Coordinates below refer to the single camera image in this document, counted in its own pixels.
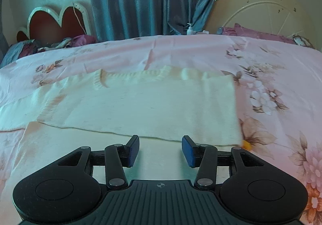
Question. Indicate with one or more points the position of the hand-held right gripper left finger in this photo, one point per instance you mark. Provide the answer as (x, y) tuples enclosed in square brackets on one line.
[(133, 151)]

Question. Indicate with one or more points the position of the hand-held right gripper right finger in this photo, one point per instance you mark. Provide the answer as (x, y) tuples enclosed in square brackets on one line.
[(188, 152)]

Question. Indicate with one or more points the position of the cream towel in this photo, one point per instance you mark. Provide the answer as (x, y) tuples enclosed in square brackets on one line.
[(140, 104)]

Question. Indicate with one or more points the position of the pile of clothes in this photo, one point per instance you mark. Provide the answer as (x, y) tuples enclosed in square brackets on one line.
[(75, 41)]

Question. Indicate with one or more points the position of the small orange object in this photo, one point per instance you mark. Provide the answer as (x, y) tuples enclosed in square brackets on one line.
[(247, 145)]

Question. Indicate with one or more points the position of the pink floral bed sheet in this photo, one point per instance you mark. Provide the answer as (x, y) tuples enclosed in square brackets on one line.
[(181, 50)]

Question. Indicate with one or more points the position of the white lotion bottle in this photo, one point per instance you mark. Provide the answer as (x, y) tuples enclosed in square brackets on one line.
[(190, 30)]

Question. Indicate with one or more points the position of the purple pillow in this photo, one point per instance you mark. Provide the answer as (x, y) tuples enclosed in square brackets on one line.
[(251, 31)]

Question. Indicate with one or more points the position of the red heart-shaped headboard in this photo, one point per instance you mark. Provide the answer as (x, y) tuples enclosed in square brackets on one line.
[(50, 26)]

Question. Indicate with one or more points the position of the blue-grey pillow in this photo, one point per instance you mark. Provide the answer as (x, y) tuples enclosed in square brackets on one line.
[(12, 54)]

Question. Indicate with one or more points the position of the patterned cushion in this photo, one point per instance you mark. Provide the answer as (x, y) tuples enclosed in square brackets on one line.
[(303, 40)]

